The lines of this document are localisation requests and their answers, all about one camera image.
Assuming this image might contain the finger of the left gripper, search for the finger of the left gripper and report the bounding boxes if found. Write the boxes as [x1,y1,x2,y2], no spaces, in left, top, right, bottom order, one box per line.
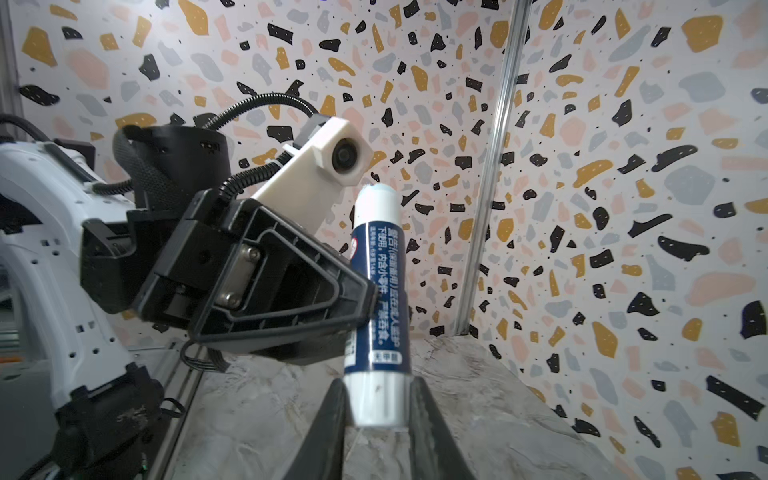
[190,205,378,351]
[242,335,348,366]

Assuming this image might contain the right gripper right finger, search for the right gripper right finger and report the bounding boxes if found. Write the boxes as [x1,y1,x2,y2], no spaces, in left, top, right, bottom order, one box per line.
[408,377,475,480]

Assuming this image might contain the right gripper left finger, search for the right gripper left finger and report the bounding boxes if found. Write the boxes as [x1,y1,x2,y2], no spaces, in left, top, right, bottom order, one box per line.
[283,379,348,480]

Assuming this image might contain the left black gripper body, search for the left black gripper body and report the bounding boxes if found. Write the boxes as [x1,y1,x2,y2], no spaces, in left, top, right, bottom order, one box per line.
[80,190,264,327]

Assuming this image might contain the blue white glue stick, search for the blue white glue stick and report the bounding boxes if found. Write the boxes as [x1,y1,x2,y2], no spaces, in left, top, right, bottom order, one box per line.
[343,184,411,428]

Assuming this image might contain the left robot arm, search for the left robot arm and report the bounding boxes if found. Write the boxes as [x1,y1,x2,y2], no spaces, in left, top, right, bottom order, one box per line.
[1,112,377,479]

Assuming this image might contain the black corrugated cable conduit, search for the black corrugated cable conduit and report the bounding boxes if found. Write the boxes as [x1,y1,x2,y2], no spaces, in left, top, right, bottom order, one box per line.
[89,91,319,199]

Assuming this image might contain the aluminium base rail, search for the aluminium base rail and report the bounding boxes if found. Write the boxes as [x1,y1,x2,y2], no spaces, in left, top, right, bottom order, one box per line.
[135,339,203,479]

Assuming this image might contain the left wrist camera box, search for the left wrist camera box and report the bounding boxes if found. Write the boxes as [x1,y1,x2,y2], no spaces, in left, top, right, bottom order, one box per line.
[252,114,374,234]

